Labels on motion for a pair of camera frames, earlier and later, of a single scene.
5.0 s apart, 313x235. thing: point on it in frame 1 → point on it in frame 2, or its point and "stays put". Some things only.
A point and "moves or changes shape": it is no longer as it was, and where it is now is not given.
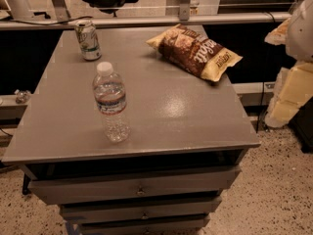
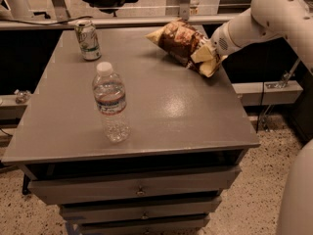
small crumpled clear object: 22,96 stays put
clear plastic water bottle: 110,97 stays put
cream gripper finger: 292,88 → 222,42
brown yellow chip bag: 195,52 moves or changes shape
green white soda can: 89,39 stays put
